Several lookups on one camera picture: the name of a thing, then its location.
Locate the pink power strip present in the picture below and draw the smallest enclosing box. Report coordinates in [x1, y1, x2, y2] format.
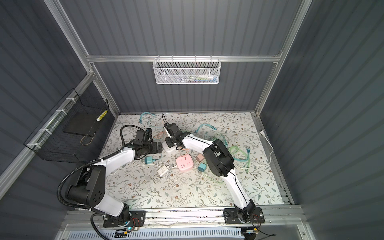
[176, 154, 194, 173]

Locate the teal USB charger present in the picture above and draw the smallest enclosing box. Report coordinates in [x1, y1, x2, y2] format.
[198, 163, 207, 173]

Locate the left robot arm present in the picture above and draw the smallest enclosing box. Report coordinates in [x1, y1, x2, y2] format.
[65, 126, 162, 220]

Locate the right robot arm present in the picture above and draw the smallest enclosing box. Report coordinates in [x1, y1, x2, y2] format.
[164, 123, 256, 212]

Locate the white power adapter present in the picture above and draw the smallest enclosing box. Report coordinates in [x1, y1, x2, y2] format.
[157, 166, 170, 177]

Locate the teal multi-head cable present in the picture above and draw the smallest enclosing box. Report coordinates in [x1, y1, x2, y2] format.
[138, 112, 157, 124]

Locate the teal charging cable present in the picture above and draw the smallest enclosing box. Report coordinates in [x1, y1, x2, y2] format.
[194, 122, 217, 134]

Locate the white wire basket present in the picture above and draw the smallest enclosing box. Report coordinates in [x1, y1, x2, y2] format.
[153, 59, 222, 85]

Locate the black wire basket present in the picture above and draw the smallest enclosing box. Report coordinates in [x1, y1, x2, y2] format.
[24, 91, 113, 164]

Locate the green multi-head cable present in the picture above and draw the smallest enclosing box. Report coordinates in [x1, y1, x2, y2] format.
[227, 145, 253, 169]

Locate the black corrugated cable conduit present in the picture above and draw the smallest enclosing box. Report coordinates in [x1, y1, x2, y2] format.
[56, 124, 146, 209]

